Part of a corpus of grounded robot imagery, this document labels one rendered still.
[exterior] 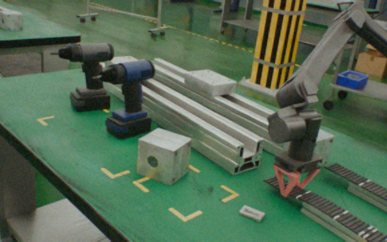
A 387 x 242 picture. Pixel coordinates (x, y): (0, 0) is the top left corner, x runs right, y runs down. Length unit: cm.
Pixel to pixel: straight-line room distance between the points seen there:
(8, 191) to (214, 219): 109
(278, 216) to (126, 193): 35
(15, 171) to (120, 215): 94
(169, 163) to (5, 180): 95
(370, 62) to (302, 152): 524
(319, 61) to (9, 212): 136
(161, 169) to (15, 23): 178
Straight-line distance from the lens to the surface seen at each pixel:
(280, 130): 88
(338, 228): 96
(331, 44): 114
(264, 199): 101
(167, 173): 99
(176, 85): 154
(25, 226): 183
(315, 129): 94
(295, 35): 449
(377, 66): 613
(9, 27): 261
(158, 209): 92
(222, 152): 109
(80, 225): 180
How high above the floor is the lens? 131
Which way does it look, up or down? 22 degrees down
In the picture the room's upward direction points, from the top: 6 degrees clockwise
